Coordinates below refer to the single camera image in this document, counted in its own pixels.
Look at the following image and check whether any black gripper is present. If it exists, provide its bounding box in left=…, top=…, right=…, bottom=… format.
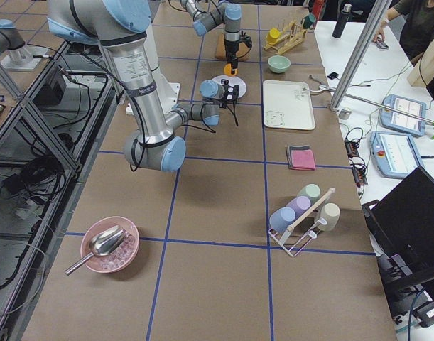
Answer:
left=219, top=80, right=239, bottom=108
left=224, top=31, right=252, bottom=76

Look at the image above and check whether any orange fruit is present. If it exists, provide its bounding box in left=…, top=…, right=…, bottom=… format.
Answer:
left=224, top=63, right=237, bottom=77

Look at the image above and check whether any white plastic plate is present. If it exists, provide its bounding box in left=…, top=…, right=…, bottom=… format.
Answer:
left=212, top=75, right=247, bottom=98

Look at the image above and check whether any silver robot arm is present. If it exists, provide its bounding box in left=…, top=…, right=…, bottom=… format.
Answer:
left=180, top=0, right=252, bottom=77
left=48, top=1, right=239, bottom=172

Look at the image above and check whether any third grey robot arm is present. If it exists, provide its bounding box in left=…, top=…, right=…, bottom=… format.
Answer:
left=0, top=19, right=26, bottom=55

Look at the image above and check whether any cream bear tray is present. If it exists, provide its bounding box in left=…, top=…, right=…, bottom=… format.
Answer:
left=263, top=80, right=315, bottom=131

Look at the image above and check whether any brown wooden cutting board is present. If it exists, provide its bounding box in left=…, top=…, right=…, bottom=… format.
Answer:
left=215, top=34, right=250, bottom=61

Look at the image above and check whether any mint green bowl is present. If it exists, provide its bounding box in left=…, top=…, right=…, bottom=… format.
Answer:
left=267, top=55, right=291, bottom=74

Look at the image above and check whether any yellow cup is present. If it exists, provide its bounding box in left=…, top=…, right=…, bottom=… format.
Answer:
left=266, top=28, right=281, bottom=45

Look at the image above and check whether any wooden dish rack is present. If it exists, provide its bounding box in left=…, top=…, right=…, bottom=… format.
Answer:
left=263, top=11, right=312, bottom=55

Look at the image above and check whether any grey folded cloth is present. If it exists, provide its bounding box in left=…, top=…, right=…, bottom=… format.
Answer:
left=286, top=146, right=310, bottom=169

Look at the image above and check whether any dark green cup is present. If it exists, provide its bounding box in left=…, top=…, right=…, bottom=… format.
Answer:
left=301, top=13, right=317, bottom=30

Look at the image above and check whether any pink folded cloth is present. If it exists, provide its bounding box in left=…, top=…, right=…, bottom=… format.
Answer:
left=291, top=149, right=315, bottom=170

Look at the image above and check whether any black water bottle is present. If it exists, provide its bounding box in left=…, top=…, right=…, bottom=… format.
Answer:
left=332, top=3, right=352, bottom=38

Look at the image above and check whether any mint green cup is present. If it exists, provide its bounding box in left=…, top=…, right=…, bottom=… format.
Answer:
left=297, top=183, right=321, bottom=203

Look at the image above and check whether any purple cup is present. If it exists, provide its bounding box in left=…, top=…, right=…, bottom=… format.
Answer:
left=286, top=195, right=311, bottom=217

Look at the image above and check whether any blue cup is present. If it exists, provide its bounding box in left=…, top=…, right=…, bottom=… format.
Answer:
left=269, top=207, right=296, bottom=232

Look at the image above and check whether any beige cup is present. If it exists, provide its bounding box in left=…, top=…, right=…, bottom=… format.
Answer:
left=316, top=202, right=340, bottom=232

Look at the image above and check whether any upper teach pendant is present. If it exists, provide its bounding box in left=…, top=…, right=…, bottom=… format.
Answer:
left=380, top=94, right=426, bottom=137

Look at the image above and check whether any teach pendant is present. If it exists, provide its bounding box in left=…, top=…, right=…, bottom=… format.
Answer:
left=369, top=131, right=424, bottom=179
left=380, top=94, right=426, bottom=137

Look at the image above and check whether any lower teach pendant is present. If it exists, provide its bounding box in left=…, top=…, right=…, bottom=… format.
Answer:
left=369, top=131, right=424, bottom=179

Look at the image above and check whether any seated person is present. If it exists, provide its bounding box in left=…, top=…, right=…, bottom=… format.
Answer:
left=372, top=0, right=434, bottom=61

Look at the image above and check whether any metal scoop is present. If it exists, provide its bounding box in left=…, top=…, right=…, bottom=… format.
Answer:
left=65, top=225, right=126, bottom=276

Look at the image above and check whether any pink bowl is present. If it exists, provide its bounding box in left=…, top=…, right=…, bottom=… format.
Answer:
left=80, top=216, right=140, bottom=274

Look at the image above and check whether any green tipped grabber stick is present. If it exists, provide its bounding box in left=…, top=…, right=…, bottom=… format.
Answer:
left=308, top=75, right=434, bottom=139

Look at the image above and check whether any black laptop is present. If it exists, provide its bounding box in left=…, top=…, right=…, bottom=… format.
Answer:
left=362, top=166, right=434, bottom=270

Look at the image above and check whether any aluminium frame post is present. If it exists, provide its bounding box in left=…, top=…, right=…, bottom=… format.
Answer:
left=329, top=0, right=391, bottom=112

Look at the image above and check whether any white wire cup rack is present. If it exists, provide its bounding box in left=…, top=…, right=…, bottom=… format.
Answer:
left=268, top=188, right=335, bottom=257

